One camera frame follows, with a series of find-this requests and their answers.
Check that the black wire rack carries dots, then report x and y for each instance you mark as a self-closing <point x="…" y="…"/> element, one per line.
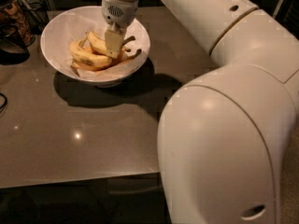
<point x="37" y="15"/>

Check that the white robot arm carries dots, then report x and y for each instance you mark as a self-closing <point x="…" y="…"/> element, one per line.
<point x="222" y="137"/>

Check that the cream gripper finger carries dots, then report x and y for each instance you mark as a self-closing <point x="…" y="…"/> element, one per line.
<point x="114" y="37"/>

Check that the yellow banana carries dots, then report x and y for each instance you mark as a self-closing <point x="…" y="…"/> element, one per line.
<point x="123" y="58"/>
<point x="83" y="56"/>
<point x="99" y="44"/>

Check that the white paper liner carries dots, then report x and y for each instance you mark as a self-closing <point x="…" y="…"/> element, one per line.
<point x="85" y="54"/>

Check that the white bowl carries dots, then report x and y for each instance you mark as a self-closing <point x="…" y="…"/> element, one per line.
<point x="57" y="36"/>

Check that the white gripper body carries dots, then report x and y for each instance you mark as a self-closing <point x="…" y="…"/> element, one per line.
<point x="120" y="12"/>

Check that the black kettle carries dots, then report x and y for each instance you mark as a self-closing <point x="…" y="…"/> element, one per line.
<point x="12" y="48"/>

